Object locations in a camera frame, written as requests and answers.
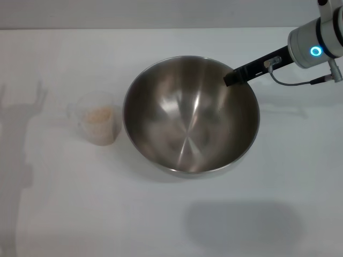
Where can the clear plastic measuring cup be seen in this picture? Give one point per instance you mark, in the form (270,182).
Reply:
(103,135)

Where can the stainless steel mixing bowl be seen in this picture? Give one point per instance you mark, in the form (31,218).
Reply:
(187,125)

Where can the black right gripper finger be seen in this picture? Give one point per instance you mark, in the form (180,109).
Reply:
(235,78)

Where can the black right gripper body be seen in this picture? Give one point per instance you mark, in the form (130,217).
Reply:
(257,67)

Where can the rice grains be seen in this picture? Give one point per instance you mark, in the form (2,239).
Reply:
(97,114)

